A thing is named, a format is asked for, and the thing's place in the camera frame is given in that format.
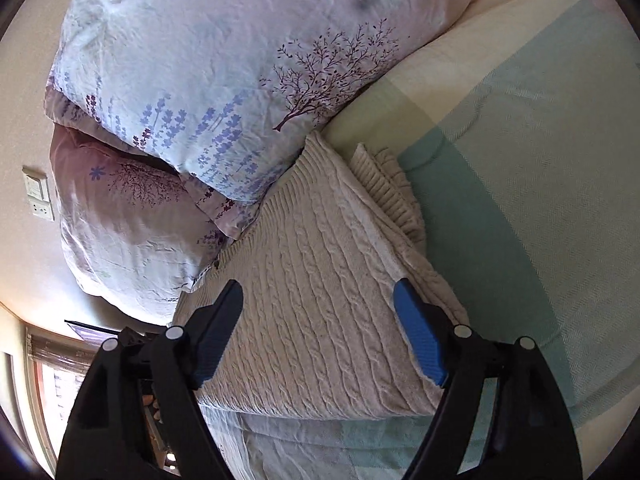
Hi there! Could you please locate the white floral top pillow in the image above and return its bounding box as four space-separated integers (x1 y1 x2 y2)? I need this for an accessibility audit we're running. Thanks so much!
44 0 475 203

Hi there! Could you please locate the pink floral lower pillow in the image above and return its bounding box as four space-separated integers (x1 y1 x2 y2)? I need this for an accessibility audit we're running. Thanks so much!
50 126 258 325

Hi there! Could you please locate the white wall switch socket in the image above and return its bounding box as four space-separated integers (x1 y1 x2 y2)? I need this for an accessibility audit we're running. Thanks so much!
22 167 54 222

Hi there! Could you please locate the wooden framed window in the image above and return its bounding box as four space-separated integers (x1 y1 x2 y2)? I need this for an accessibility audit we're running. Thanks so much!
1 323 94 474

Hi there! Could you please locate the pastel patchwork bed sheet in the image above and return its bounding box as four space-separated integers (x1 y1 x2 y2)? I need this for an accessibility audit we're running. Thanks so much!
196 0 640 480

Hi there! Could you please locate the beige cable knit sweater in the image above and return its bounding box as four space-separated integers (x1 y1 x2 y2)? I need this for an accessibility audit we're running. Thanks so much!
175 134 468 419

